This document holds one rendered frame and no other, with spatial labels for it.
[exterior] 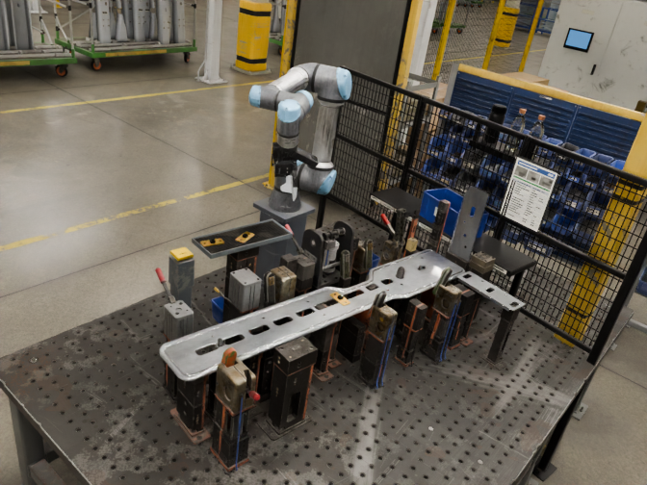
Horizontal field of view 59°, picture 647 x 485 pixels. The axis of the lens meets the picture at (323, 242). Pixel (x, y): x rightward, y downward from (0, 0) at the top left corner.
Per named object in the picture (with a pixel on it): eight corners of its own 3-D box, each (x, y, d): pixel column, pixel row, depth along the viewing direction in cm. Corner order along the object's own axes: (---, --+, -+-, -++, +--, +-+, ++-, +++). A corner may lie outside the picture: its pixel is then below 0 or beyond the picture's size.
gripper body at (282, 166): (271, 166, 210) (271, 139, 202) (294, 165, 212) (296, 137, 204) (274, 179, 205) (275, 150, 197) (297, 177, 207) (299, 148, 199)
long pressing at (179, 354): (188, 390, 168) (188, 386, 167) (153, 347, 182) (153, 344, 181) (468, 272, 254) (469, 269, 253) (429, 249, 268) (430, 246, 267)
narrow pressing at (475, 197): (468, 262, 260) (488, 193, 244) (448, 250, 267) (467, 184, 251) (468, 262, 260) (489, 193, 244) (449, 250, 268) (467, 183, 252)
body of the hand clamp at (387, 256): (379, 312, 269) (395, 246, 252) (370, 304, 273) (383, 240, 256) (388, 308, 272) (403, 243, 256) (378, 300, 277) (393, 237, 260)
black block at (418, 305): (406, 371, 234) (423, 314, 220) (388, 357, 240) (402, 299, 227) (420, 365, 239) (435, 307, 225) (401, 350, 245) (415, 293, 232)
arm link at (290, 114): (305, 100, 193) (296, 112, 187) (303, 129, 200) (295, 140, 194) (283, 95, 194) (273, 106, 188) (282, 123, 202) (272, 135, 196)
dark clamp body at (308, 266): (292, 349, 236) (303, 270, 218) (273, 332, 244) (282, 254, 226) (312, 341, 243) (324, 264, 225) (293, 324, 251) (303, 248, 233)
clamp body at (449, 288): (434, 367, 239) (455, 297, 223) (413, 350, 247) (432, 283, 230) (448, 359, 245) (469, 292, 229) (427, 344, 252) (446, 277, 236)
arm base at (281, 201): (261, 203, 261) (263, 183, 256) (284, 195, 271) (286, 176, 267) (285, 216, 253) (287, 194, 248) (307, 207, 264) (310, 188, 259)
